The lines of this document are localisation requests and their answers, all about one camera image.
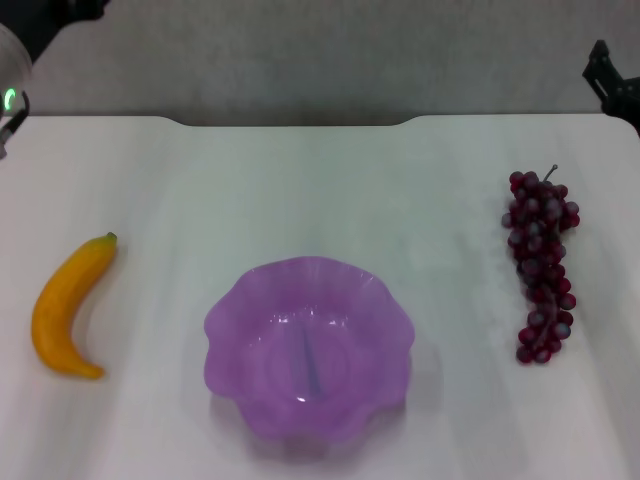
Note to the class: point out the yellow banana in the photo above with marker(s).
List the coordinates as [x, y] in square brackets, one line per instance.
[55, 310]

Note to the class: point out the dark red grape bunch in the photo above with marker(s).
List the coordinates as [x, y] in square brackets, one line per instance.
[542, 250]

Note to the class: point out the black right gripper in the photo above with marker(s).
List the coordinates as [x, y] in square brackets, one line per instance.
[627, 100]

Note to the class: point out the purple wavy-rim plastic bowl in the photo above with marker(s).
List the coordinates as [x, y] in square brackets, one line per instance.
[310, 350]

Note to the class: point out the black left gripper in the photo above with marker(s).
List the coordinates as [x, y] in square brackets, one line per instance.
[55, 15]

